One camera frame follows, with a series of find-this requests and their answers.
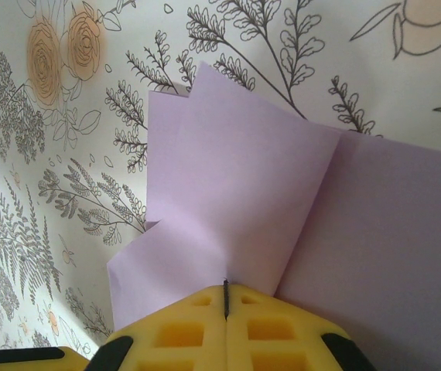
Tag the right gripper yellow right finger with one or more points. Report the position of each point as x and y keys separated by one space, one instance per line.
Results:
x=274 y=320

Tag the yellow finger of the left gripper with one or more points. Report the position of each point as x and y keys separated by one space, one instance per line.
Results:
x=19 y=361

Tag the light purple cloth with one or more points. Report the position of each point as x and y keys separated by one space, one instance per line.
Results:
x=243 y=174

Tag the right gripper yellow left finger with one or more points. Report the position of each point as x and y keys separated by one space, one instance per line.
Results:
x=189 y=317

